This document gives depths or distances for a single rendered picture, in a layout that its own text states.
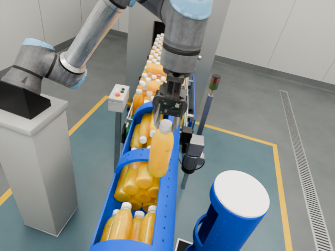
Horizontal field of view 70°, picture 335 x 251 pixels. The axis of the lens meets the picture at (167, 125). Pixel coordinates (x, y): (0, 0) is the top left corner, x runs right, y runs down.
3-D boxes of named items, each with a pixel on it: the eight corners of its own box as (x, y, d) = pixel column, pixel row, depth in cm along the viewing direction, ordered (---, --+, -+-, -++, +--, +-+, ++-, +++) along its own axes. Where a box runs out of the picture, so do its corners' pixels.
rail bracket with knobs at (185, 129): (176, 143, 160) (179, 131, 154) (176, 136, 166) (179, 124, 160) (190, 145, 161) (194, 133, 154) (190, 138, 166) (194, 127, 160)
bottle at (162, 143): (144, 164, 85) (149, 123, 74) (161, 159, 89) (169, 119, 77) (152, 179, 81) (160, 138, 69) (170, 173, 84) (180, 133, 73)
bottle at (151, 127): (162, 119, 141) (158, 139, 126) (150, 115, 140) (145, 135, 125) (165, 109, 137) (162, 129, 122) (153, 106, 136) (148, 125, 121)
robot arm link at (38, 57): (11, 66, 130) (24, 37, 132) (44, 79, 140) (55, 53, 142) (13, 63, 118) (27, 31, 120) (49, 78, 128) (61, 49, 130)
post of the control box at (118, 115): (113, 192, 227) (115, 104, 167) (114, 188, 231) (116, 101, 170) (117, 192, 228) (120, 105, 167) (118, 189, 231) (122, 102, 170)
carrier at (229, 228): (211, 244, 186) (176, 249, 179) (252, 169, 133) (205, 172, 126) (225, 286, 165) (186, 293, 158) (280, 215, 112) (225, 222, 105)
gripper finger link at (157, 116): (145, 134, 69) (155, 110, 63) (148, 122, 73) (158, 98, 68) (155, 138, 69) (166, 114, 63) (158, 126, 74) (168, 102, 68)
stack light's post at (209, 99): (180, 188, 244) (208, 95, 177) (181, 185, 247) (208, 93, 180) (184, 188, 244) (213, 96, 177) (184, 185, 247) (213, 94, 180)
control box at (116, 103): (107, 110, 161) (107, 97, 154) (115, 95, 176) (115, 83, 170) (122, 113, 161) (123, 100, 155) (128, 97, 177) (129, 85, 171)
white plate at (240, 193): (253, 169, 132) (252, 170, 133) (207, 171, 125) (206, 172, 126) (280, 213, 111) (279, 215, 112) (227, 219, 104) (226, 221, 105)
